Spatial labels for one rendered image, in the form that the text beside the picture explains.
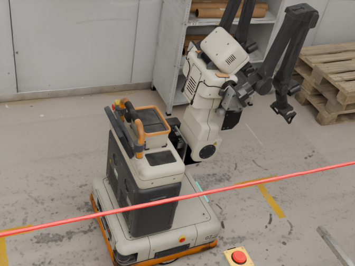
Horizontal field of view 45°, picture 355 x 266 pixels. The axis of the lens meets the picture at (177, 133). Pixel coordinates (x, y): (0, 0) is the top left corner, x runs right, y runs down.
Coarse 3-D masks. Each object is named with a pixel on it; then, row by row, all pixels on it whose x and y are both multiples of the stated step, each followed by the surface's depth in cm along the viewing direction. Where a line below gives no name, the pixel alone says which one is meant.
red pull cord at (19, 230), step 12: (324, 168) 101; (264, 180) 94; (204, 192) 89; (216, 192) 90; (144, 204) 84; (156, 204) 85; (84, 216) 79; (96, 216) 80; (24, 228) 75; (36, 228) 76
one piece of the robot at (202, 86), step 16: (192, 64) 219; (192, 80) 220; (208, 80) 207; (224, 80) 209; (192, 96) 220; (208, 96) 211; (192, 112) 234; (208, 112) 229; (192, 128) 238; (208, 128) 231; (192, 144) 240; (208, 144) 238
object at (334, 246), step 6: (318, 228) 199; (324, 228) 198; (324, 234) 195; (330, 234) 196; (324, 240) 196; (330, 240) 193; (330, 246) 193; (336, 246) 191; (336, 252) 190; (342, 252) 189; (342, 258) 187; (348, 258) 187; (342, 264) 187; (348, 264) 184
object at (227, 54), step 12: (216, 36) 212; (228, 36) 208; (204, 48) 214; (216, 48) 209; (228, 48) 204; (240, 48) 206; (216, 60) 206; (228, 60) 206; (240, 60) 209; (228, 72) 211
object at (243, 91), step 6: (228, 84) 208; (240, 84) 205; (246, 84) 204; (234, 90) 204; (240, 90) 203; (246, 90) 204; (252, 90) 204; (240, 96) 201; (246, 96) 204; (240, 102) 207
